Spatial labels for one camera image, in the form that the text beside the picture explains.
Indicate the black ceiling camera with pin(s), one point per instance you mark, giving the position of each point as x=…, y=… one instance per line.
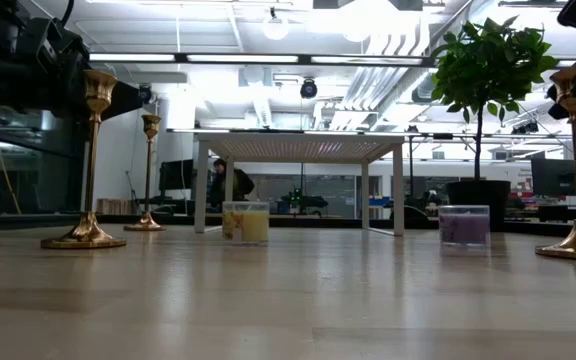
x=144, y=94
x=309, y=89

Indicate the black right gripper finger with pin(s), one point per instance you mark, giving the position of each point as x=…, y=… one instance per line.
x=557, y=104

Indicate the black aluminium table frame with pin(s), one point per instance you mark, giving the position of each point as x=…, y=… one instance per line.
x=318, y=221

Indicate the yellow candle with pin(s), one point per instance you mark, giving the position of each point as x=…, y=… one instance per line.
x=253, y=226

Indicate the black computer monitor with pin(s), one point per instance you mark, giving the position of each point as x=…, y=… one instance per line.
x=558, y=177
x=175, y=175

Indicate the person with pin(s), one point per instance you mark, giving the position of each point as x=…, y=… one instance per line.
x=240, y=185

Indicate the yellow stick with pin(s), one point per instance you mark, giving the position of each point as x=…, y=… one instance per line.
x=3, y=160

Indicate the background robot with green lights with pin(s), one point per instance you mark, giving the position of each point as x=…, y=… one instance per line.
x=300, y=201

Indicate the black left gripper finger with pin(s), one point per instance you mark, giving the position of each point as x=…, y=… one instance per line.
x=125, y=100

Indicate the black round plant pot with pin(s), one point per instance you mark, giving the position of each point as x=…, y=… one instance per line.
x=478, y=205

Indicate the green leafy potted tree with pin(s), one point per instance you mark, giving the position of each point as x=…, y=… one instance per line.
x=488, y=65

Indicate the wooden slatted crate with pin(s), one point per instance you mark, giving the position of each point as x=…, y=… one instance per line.
x=115, y=206

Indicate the white globe ceiling lamp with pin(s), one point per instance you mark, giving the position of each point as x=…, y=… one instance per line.
x=275, y=26

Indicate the purple candle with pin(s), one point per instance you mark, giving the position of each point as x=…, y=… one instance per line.
x=463, y=228

